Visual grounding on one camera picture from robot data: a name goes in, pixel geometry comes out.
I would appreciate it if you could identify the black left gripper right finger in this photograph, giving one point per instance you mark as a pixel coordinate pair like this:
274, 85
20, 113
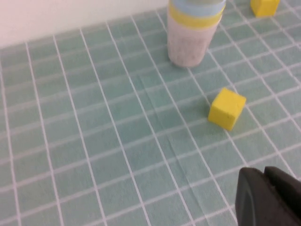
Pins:
288, 195

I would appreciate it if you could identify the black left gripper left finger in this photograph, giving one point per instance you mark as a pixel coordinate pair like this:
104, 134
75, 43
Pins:
254, 200

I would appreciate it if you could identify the yellow plastic cup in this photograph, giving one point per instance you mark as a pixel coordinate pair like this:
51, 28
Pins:
192, 20

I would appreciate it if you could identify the yellow foam cube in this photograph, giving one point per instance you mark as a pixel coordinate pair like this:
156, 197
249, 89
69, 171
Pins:
264, 8
225, 110

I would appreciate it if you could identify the pink speckled plastic cup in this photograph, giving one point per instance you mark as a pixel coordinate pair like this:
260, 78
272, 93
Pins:
188, 44

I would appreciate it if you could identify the green white-grid tablecloth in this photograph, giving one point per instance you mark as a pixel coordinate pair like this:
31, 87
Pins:
94, 141

